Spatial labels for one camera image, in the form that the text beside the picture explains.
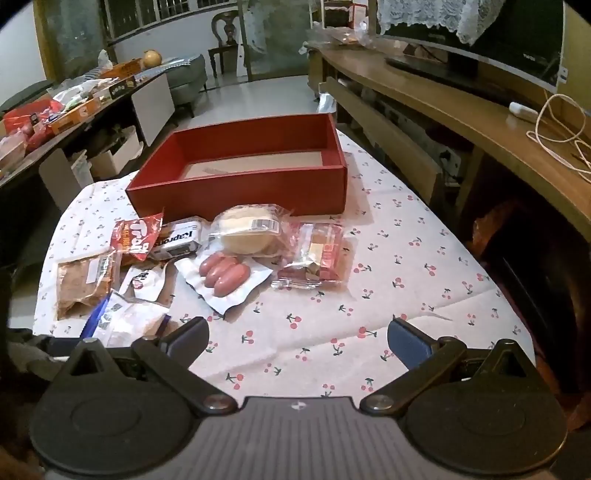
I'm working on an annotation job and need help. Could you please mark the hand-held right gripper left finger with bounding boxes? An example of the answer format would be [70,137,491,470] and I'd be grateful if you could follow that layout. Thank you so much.
[58,316,238,416]

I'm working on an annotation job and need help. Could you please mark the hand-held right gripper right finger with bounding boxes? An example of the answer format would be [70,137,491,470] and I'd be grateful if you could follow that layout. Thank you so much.
[359,316,539,416]

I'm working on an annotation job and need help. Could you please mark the white and blue snack packet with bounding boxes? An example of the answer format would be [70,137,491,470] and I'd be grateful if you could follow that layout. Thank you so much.
[81,291,172,348]

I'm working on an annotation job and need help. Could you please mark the gold and white snack packet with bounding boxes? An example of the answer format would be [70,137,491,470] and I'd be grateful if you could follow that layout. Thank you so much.
[119,262,179,308]

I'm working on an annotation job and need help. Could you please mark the sausage packet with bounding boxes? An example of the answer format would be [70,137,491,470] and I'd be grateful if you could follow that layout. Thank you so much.
[174,250,276,317]

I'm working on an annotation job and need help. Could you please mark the white wafer packet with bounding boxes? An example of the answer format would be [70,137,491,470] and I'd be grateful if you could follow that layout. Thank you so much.
[148,217,209,262]

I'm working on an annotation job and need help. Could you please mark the red snack packet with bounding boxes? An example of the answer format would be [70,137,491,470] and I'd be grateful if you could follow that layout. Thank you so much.
[111,210,165,268]

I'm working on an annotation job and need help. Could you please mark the brown snack packet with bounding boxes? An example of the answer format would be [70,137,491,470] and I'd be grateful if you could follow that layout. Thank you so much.
[55,248,119,322]

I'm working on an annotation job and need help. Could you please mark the round bread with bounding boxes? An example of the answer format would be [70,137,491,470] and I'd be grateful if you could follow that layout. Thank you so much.
[210,203,291,259]

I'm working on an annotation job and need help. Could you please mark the red crackers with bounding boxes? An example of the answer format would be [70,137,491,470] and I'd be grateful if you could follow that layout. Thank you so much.
[271,222,357,291]

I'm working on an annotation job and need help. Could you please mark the red cardboard box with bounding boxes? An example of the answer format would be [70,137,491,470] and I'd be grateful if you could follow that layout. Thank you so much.
[126,114,348,222]

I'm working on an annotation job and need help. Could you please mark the cherry print tablecloth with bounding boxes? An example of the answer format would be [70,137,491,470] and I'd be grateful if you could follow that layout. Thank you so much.
[34,124,539,402]

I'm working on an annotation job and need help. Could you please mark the white storage box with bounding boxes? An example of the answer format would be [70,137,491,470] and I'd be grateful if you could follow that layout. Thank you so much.
[87,126,145,182]

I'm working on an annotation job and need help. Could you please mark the dark side table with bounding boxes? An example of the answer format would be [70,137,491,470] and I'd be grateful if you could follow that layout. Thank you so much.
[0,69,177,217]

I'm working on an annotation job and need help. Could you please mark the wooden television cabinet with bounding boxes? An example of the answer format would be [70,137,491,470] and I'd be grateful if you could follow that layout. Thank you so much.
[306,44,591,236]

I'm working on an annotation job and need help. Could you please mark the orange snack box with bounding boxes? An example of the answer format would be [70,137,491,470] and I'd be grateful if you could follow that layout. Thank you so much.
[48,96,103,136]

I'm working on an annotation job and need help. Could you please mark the dark snack box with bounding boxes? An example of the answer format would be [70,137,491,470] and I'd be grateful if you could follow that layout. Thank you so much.
[108,76,138,101]

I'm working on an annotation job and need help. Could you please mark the grey sofa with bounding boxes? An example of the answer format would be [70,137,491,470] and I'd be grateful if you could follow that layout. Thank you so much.
[152,54,206,119]

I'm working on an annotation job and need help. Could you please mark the white power adapter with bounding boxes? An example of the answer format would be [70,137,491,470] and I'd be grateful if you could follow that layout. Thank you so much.
[509,102,539,123]

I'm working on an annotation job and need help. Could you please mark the pile of red snack bags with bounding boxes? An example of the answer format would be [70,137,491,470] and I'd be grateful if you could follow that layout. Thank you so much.
[0,99,64,154]

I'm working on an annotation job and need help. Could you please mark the wooden chair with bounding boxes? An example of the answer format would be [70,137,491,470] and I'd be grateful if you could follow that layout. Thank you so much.
[207,9,253,80]

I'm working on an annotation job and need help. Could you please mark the black television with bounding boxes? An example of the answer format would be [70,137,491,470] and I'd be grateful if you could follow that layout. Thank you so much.
[379,0,568,95]

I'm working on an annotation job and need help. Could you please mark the white lace cloth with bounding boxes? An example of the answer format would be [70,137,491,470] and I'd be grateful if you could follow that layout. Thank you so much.
[376,0,500,47]

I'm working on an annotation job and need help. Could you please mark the white cable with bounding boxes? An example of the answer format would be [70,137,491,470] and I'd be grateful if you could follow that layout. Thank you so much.
[526,93,591,185]

